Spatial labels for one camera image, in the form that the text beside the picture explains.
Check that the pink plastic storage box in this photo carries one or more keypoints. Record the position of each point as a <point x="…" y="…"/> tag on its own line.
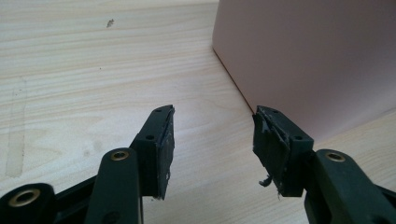
<point x="311" y="62"/>

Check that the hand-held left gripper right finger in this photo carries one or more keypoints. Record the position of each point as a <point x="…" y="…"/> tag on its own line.
<point x="280" y="149"/>

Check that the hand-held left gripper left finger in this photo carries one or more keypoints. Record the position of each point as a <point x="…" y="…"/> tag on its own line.
<point x="155" y="146"/>

